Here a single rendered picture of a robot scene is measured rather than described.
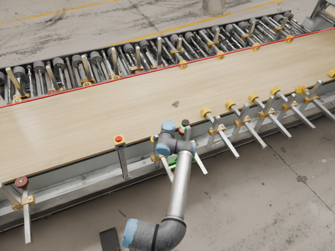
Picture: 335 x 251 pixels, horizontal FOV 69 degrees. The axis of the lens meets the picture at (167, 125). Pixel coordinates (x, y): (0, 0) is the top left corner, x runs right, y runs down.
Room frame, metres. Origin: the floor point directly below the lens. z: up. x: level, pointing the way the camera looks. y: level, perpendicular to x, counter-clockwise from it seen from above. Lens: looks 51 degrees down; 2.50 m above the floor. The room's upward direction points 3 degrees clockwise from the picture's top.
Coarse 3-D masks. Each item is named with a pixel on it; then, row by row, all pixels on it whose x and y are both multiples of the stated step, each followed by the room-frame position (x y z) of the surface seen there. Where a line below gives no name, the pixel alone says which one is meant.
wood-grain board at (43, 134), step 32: (320, 32) 2.93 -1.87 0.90; (192, 64) 2.13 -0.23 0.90; (224, 64) 2.16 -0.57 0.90; (256, 64) 2.19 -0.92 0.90; (288, 64) 2.23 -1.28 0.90; (320, 64) 2.26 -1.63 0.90; (64, 96) 1.56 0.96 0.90; (96, 96) 1.58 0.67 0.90; (128, 96) 1.60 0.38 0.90; (160, 96) 1.63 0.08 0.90; (192, 96) 1.65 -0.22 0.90; (224, 96) 1.67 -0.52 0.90; (0, 128) 1.15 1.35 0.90; (32, 128) 1.17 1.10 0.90; (64, 128) 1.19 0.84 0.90; (96, 128) 1.21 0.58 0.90; (128, 128) 1.23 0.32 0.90; (160, 128) 1.24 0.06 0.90; (0, 160) 0.86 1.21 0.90; (32, 160) 0.88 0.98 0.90; (64, 160) 0.89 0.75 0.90
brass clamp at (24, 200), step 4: (28, 196) 0.62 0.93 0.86; (32, 196) 0.62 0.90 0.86; (24, 200) 0.59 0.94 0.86; (28, 200) 0.59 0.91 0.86; (32, 200) 0.60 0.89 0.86; (12, 204) 0.56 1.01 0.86; (20, 204) 0.56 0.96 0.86; (24, 204) 0.57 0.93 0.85; (32, 204) 0.58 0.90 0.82; (12, 208) 0.54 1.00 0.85; (16, 208) 0.54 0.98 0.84; (20, 208) 0.55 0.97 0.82
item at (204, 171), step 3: (195, 153) 1.04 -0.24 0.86; (195, 156) 1.02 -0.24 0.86; (195, 159) 0.99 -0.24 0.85; (198, 159) 0.99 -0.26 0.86; (198, 162) 0.96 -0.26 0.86; (201, 162) 0.96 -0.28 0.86; (198, 165) 0.95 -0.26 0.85; (201, 165) 0.94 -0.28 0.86; (201, 168) 0.91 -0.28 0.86; (204, 168) 0.91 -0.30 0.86; (201, 171) 0.90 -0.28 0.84; (204, 171) 0.89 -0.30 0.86; (204, 174) 0.87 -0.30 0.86
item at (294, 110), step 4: (280, 92) 1.71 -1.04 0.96; (280, 96) 1.66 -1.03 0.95; (284, 96) 1.65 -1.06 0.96; (284, 100) 1.61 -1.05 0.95; (292, 108) 1.51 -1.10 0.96; (296, 108) 1.51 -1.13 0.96; (296, 112) 1.47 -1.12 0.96; (300, 112) 1.46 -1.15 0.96; (300, 116) 1.42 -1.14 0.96; (304, 116) 1.42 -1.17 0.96; (304, 120) 1.38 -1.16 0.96; (308, 120) 1.38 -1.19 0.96; (308, 124) 1.33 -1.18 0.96; (312, 124) 1.33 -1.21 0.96; (312, 128) 1.29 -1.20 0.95
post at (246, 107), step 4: (244, 104) 1.33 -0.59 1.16; (248, 104) 1.32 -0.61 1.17; (244, 108) 1.31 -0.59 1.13; (248, 108) 1.31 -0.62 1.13; (244, 112) 1.30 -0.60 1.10; (240, 116) 1.32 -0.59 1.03; (244, 116) 1.31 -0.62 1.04; (240, 120) 1.30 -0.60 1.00; (236, 128) 1.31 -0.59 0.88; (232, 132) 1.33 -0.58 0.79; (236, 132) 1.30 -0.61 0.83; (232, 136) 1.31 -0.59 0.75; (236, 136) 1.31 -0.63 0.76
